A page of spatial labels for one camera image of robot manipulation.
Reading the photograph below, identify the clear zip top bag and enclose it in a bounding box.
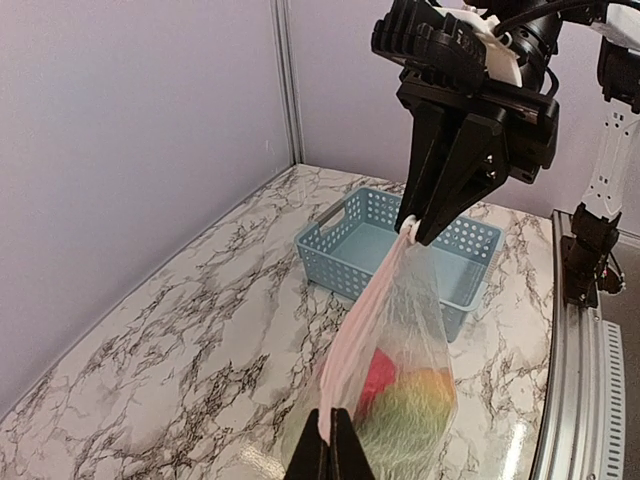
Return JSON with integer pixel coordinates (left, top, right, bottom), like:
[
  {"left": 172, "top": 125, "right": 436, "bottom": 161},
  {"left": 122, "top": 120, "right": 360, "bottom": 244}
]
[{"left": 281, "top": 217, "right": 457, "bottom": 479}]

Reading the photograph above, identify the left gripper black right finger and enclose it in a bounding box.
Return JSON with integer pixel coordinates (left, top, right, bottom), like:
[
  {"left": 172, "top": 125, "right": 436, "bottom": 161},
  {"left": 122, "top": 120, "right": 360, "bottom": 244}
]
[{"left": 329, "top": 408, "right": 375, "bottom": 480}]

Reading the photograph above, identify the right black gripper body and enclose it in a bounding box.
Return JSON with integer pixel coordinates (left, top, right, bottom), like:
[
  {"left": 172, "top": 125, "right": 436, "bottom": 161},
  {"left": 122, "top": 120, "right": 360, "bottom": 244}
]
[{"left": 397, "top": 77, "right": 559, "bottom": 183}]

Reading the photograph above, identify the red toy apple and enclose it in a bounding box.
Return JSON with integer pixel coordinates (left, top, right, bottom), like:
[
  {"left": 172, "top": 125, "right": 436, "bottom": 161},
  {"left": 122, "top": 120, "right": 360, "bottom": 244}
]
[{"left": 356, "top": 349, "right": 396, "bottom": 416}]

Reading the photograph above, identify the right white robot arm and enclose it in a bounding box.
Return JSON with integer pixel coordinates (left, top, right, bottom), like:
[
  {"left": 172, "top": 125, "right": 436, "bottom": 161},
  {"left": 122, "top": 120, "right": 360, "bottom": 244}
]
[{"left": 371, "top": 1, "right": 639, "bottom": 308}]

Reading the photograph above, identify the front aluminium rail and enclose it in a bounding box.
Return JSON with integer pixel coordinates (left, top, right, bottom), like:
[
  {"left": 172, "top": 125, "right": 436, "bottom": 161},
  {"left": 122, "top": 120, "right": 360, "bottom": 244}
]
[{"left": 529, "top": 210, "right": 632, "bottom": 479}]

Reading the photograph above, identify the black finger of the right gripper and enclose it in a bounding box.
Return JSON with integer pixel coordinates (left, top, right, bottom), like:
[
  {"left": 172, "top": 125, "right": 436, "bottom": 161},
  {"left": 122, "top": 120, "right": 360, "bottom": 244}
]
[
  {"left": 395, "top": 102, "right": 445, "bottom": 231},
  {"left": 417, "top": 112, "right": 508, "bottom": 245}
]

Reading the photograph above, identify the right aluminium frame post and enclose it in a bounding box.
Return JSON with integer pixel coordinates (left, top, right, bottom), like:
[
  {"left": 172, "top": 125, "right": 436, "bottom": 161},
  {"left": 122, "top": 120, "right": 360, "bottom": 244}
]
[{"left": 270, "top": 0, "right": 305, "bottom": 165}]

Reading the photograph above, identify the grey plastic basket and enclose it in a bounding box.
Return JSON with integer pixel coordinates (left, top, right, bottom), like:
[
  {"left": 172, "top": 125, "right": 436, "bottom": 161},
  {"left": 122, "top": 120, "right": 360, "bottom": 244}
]
[{"left": 295, "top": 187, "right": 504, "bottom": 342}]

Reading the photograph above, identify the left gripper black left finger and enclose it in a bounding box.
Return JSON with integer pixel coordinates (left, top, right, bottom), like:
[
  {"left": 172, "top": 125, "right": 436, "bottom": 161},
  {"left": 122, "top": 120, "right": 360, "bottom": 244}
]
[{"left": 284, "top": 409, "right": 330, "bottom": 480}]

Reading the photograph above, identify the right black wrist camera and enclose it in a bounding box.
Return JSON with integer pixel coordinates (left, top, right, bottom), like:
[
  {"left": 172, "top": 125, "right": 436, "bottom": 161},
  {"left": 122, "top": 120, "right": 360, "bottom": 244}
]
[{"left": 370, "top": 0, "right": 561, "bottom": 94}]

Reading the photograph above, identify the green orange toy cucumber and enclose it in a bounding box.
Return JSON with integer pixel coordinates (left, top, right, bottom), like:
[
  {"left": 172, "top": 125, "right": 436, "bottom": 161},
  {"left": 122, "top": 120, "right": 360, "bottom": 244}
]
[{"left": 355, "top": 368, "right": 456, "bottom": 478}]

